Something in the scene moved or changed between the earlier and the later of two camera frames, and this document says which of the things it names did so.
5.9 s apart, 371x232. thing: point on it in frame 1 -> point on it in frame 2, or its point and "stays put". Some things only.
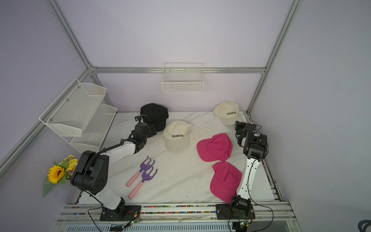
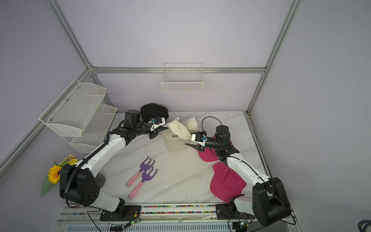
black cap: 156,115 stays put
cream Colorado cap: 176,134 stays put
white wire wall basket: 182,78 stays put
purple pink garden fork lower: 145,177 stays put
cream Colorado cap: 228,112 -> 185,130
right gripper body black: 239,128 -> 212,142
